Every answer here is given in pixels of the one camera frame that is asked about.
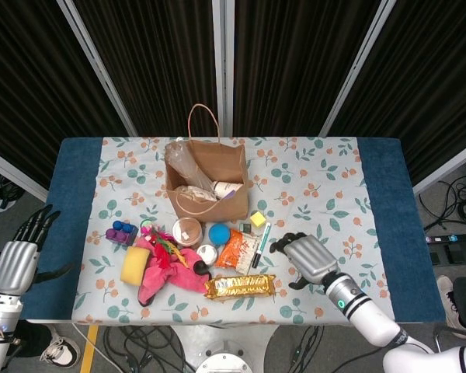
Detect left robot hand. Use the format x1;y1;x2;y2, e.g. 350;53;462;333
0;204;75;296

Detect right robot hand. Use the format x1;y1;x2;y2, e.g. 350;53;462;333
270;232;341;291

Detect gold biscuit package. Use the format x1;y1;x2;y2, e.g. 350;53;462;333
203;274;276;302

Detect clear bagged snack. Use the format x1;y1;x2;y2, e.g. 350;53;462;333
174;185;221;203

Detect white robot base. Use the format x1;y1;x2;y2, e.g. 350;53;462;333
170;324;280;373

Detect brown paper bag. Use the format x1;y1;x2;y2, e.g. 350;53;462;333
164;103;253;223

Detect green white marker pen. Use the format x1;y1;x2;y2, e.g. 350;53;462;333
250;222;272;269

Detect orange snack packet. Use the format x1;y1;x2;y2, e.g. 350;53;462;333
214;228;256;276

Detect white black sneaker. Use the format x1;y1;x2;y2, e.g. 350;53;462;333
436;274;457;327
40;329;82;368

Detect blue ball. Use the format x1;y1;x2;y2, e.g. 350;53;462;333
208;224;231;246

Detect small clear jar of clips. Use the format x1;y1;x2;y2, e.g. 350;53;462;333
196;243;218;266

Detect purple toy block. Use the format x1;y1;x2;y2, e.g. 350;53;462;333
105;227;129;246

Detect blue table cover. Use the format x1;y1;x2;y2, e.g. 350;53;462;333
21;136;447;323

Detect yellow floor tape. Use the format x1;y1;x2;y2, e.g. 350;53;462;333
79;325;100;373

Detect yellow sponge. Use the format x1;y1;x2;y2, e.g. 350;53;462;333
120;246;151;287

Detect blue toy block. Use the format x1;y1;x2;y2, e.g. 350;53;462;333
112;220;140;246

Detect clear jar of rubber bands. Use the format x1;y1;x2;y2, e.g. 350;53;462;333
172;217;203;249

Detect floral tablecloth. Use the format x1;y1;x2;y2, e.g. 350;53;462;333
71;135;395;326

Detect pink cloth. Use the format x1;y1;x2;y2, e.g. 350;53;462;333
136;236;213;308

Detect black power strip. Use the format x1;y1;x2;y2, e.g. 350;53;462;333
425;232;466;249

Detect colourful feather toy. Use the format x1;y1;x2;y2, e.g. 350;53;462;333
141;227;190;269

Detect black pleated curtain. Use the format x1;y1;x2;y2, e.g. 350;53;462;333
71;0;222;137
232;0;381;137
328;0;466;187
0;0;129;191

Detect black floor cables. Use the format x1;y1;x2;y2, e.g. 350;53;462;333
0;166;20;207
100;325;327;373
419;155;466;234

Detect grey metal partition rail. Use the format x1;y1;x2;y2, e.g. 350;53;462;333
0;145;50;202
411;138;466;195

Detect grey metal partition post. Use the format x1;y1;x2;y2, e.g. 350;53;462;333
211;0;235;138
56;0;137;137
318;0;397;137

